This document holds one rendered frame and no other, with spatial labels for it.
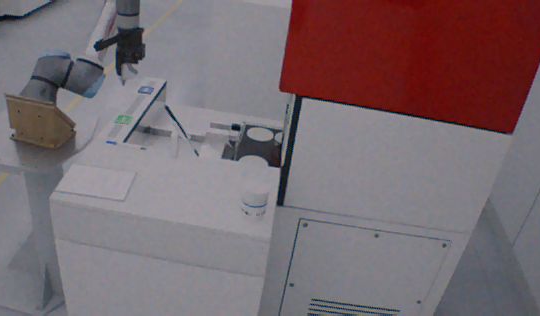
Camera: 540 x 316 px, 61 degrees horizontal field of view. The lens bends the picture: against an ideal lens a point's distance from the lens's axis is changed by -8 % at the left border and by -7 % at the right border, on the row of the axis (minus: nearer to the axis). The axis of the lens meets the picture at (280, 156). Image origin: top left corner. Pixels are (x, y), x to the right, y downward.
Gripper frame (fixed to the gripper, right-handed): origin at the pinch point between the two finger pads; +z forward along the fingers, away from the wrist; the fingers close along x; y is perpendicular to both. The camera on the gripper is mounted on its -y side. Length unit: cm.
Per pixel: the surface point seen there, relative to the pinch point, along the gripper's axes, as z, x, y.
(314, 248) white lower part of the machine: 45, -16, 75
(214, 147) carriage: 22.7, 4.8, 33.6
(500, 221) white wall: 101, 100, 206
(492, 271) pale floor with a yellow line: 111, 62, 194
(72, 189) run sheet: 13.8, -44.8, 1.3
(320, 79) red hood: -18, -15, 65
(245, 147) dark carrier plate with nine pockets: 20.8, 5.1, 44.8
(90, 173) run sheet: 13.8, -35.8, 3.1
